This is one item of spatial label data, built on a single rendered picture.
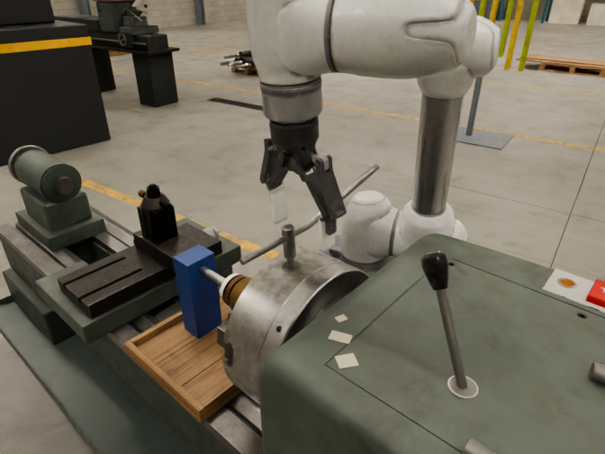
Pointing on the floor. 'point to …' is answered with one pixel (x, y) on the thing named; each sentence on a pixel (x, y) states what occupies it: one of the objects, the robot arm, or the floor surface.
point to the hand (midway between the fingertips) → (302, 227)
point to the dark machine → (47, 81)
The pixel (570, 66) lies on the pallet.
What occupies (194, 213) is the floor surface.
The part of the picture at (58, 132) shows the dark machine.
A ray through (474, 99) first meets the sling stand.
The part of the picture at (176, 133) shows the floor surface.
